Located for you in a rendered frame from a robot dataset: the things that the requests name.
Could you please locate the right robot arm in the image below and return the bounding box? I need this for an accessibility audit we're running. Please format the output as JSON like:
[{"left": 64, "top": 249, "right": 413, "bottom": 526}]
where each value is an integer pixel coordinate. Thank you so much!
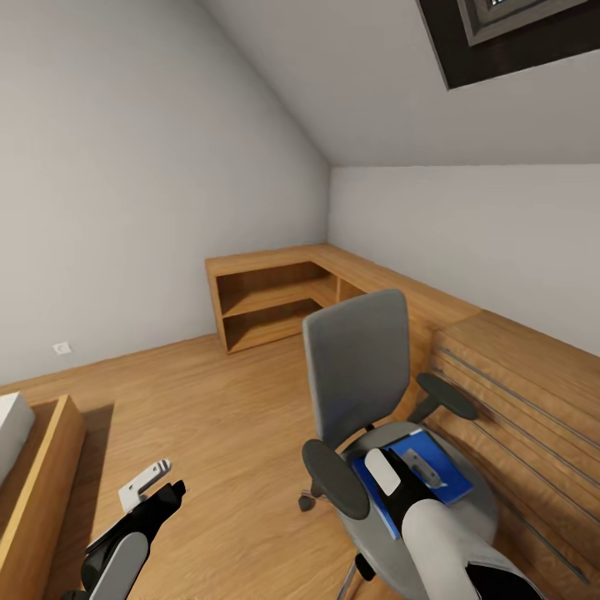
[{"left": 365, "top": 448, "right": 545, "bottom": 600}]

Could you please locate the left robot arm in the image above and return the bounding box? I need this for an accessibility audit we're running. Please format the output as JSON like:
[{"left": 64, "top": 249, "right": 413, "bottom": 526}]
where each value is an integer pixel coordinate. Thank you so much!
[{"left": 59, "top": 459, "right": 187, "bottom": 600}]

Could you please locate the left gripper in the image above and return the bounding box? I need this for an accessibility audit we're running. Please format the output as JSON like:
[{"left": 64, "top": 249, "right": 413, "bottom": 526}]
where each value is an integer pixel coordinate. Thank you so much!
[{"left": 131, "top": 479, "right": 187, "bottom": 535}]

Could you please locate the swivel chair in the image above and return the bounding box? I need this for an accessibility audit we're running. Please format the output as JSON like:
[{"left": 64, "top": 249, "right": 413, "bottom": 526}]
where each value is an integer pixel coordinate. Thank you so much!
[{"left": 298, "top": 288, "right": 498, "bottom": 600}]

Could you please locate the folder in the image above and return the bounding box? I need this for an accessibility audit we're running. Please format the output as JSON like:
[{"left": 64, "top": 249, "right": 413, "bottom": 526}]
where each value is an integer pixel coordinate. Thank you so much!
[{"left": 352, "top": 428, "right": 473, "bottom": 540}]

